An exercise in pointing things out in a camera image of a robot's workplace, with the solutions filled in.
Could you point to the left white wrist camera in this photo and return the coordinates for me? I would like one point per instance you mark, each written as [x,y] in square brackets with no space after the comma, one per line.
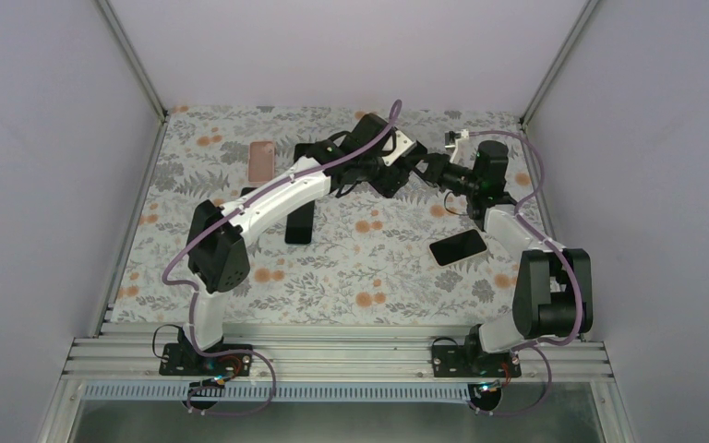
[396,146]

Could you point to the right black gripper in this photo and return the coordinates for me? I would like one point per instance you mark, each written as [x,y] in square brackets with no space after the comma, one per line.
[437,165]

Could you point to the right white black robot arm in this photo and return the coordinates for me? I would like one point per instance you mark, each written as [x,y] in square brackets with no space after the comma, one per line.
[553,297]

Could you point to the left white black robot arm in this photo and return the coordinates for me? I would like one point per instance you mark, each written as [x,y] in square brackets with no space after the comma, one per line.
[374,152]

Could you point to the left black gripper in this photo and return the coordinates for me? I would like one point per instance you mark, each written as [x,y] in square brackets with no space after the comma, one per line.
[389,185]

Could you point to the black phone case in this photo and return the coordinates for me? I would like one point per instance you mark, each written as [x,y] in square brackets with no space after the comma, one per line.
[305,152]

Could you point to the blue phone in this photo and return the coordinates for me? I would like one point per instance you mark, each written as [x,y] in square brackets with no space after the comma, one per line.
[246,190]

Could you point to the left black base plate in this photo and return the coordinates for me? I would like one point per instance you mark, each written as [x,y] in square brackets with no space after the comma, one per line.
[181,360]

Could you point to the pink phone case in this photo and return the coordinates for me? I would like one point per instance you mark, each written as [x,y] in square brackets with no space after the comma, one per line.
[261,162]

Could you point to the floral patterned table mat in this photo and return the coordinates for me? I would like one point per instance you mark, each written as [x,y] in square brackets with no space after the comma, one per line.
[368,261]

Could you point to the teal phone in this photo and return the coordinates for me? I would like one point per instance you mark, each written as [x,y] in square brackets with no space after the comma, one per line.
[299,225]

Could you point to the aluminium rail frame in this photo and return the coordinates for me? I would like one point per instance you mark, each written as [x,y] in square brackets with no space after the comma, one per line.
[317,363]

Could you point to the phone in beige case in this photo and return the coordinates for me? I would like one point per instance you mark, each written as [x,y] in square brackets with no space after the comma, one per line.
[458,247]

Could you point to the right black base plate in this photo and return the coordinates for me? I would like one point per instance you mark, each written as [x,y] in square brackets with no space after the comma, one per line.
[458,361]

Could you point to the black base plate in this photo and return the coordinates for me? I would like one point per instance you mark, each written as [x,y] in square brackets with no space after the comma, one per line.
[458,361]
[181,360]

